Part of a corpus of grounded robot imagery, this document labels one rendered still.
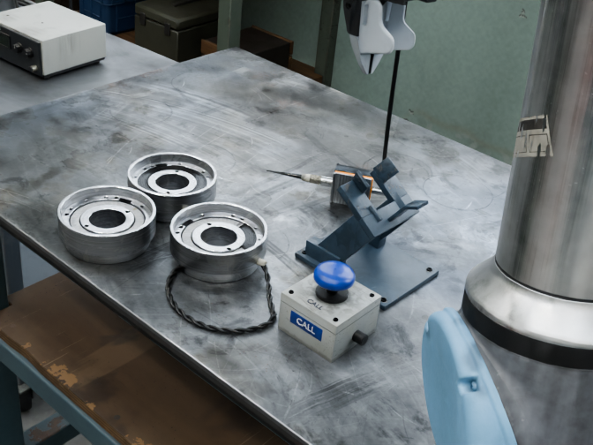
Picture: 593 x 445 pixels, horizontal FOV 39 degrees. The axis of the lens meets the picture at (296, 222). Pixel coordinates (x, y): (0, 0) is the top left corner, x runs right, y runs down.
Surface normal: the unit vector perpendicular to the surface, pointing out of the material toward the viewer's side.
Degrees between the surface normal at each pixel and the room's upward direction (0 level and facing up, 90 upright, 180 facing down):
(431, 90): 90
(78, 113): 0
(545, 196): 85
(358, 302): 0
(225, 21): 90
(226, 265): 90
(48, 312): 0
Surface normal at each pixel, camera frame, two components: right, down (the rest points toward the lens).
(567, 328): -0.08, -0.38
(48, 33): 0.09, -0.84
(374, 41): -0.73, 0.30
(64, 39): 0.79, 0.39
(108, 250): 0.22, 0.54
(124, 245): 0.51, 0.50
